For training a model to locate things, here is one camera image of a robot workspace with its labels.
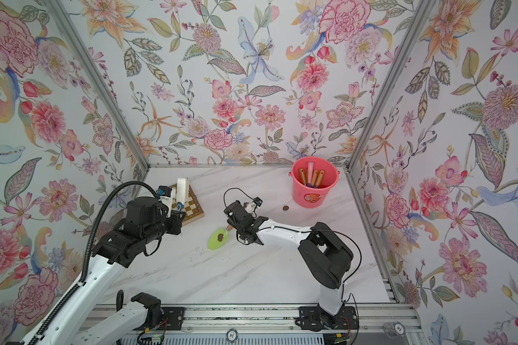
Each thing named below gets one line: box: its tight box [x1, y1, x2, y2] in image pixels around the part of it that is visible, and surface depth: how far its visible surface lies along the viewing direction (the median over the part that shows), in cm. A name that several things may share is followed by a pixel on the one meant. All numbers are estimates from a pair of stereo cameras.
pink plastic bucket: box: [289, 155, 341, 209], surface depth 102 cm
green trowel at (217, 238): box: [207, 227, 229, 251], surface depth 92 cm
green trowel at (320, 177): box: [315, 168, 326, 188], surface depth 105 cm
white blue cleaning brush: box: [176, 177, 188, 213], surface depth 73 cm
